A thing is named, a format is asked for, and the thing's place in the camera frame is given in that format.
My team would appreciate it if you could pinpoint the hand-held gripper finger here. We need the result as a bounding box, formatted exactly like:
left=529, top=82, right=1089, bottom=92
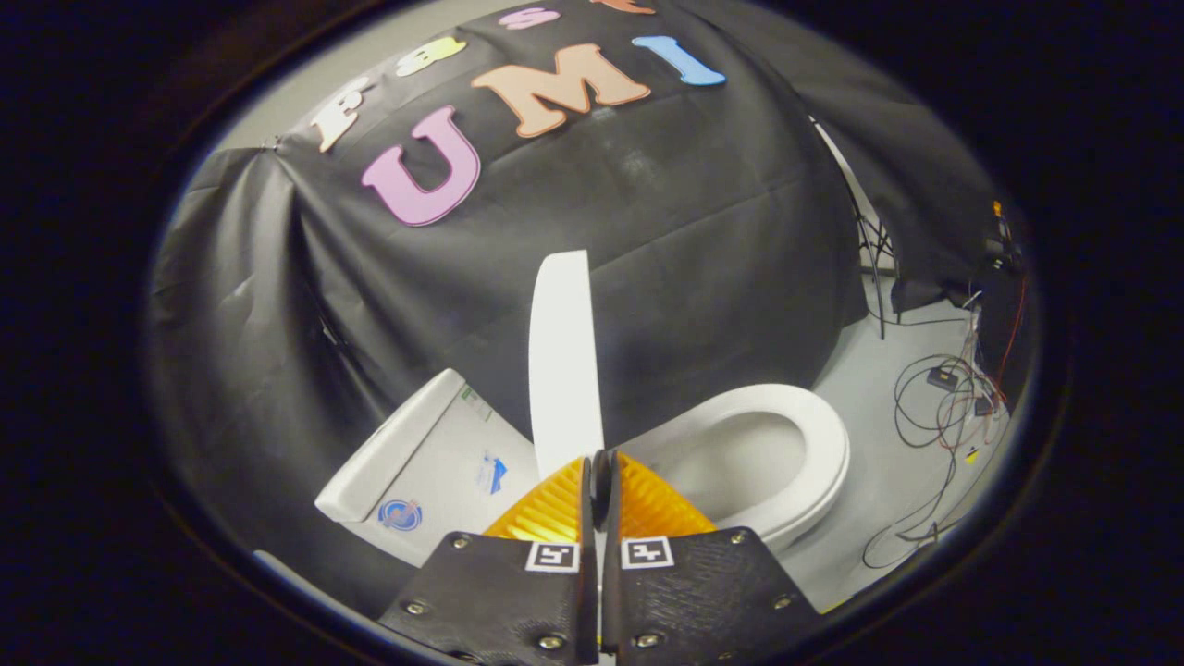
left=599, top=450, right=822, bottom=665
left=379, top=453, right=600, bottom=665

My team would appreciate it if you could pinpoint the white toilet lid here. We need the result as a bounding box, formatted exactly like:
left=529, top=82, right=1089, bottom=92
left=529, top=250, right=607, bottom=482

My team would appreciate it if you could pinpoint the white toilet body with tank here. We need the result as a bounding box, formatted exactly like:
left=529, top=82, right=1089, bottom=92
left=314, top=368, right=852, bottom=567

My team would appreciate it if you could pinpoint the black backdrop cloth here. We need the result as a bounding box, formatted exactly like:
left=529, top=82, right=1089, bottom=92
left=277, top=0, right=870, bottom=445
left=148, top=148, right=417, bottom=616
left=675, top=0, right=1000, bottom=306

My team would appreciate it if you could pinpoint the black tripod light stand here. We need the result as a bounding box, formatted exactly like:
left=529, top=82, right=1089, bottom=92
left=809, top=116, right=898, bottom=340

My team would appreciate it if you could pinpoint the black cloth covered stand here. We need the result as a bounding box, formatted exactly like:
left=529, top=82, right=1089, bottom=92
left=976, top=268, right=1028, bottom=408

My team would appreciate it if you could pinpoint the black device with orange tab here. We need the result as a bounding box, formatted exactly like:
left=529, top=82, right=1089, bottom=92
left=985, top=199, right=1028, bottom=274

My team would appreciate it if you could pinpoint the tangle of black cables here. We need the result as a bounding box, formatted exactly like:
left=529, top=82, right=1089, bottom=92
left=860, top=314, right=1009, bottom=570

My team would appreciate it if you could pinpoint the red cable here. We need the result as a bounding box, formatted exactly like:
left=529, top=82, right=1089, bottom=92
left=994, top=273, right=1030, bottom=389

